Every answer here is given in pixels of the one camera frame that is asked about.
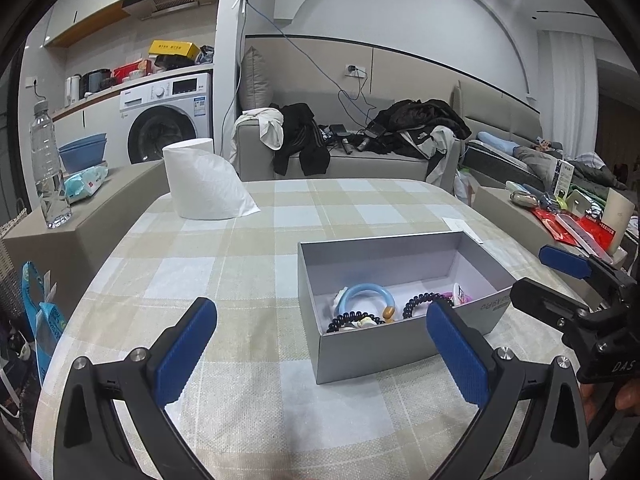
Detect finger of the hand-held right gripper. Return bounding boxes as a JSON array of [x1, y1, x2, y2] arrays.
[[510, 277, 601, 333], [539, 245, 632, 288]]

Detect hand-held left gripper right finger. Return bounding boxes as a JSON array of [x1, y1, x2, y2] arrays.
[[425, 300, 592, 480]]

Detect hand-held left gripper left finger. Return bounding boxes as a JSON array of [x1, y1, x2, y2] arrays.
[[52, 297, 218, 480]]

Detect black spiral hair tie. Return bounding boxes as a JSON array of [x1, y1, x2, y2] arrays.
[[402, 291, 452, 319]]

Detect black bead bracelet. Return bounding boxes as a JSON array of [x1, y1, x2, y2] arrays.
[[326, 312, 371, 334]]

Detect grey cardboard box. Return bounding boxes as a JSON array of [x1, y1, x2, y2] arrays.
[[297, 231, 516, 385]]

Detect person's right hand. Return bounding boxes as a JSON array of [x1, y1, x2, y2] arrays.
[[582, 382, 640, 426]]

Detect red packets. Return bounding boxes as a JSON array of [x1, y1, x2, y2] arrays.
[[532, 207, 621, 256]]

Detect white cup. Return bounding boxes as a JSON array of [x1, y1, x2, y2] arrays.
[[602, 191, 636, 256]]

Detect white carton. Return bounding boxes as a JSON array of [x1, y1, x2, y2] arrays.
[[552, 157, 576, 196]]

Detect white paper envelope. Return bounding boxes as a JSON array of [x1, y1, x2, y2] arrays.
[[442, 216, 485, 244]]

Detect blue bag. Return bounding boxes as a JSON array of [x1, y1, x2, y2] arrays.
[[20, 260, 68, 376]]

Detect light grey jacket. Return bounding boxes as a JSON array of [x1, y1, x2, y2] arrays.
[[407, 125, 461, 186]]

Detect white tissue roll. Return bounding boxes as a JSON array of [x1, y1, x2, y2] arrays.
[[162, 138, 262, 221]]

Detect white curtain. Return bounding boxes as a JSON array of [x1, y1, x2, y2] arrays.
[[542, 30, 598, 161]]

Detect wet wipes pack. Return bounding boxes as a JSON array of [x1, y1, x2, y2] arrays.
[[62, 166, 110, 205]]

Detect wicker basket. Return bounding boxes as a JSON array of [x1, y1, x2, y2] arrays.
[[0, 207, 28, 311]]

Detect grey sofa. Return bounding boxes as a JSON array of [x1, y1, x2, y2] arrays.
[[235, 85, 461, 191]]

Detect black jacket pile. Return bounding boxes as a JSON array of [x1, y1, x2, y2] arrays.
[[367, 99, 473, 158]]

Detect white washing machine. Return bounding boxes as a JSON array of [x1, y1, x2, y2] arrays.
[[119, 72, 215, 165]]

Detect blue basin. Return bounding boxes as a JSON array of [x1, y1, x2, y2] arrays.
[[57, 132, 108, 173]]

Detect clear water bottle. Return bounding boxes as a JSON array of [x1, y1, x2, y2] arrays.
[[30, 100, 72, 230]]

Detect white garment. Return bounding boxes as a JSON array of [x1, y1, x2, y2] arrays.
[[232, 107, 285, 161]]

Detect black striped pants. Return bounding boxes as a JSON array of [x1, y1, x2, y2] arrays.
[[272, 102, 332, 177]]

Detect grey pillow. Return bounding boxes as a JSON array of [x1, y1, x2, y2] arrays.
[[240, 46, 275, 111]]

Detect red box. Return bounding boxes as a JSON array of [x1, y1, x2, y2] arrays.
[[113, 60, 153, 81]]

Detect yellow box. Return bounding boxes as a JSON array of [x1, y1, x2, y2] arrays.
[[148, 40, 202, 58]]

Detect light blue bracelet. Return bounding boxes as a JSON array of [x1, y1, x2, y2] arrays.
[[332, 284, 397, 322]]

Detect blue cable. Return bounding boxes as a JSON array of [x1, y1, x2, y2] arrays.
[[244, 0, 382, 126]]

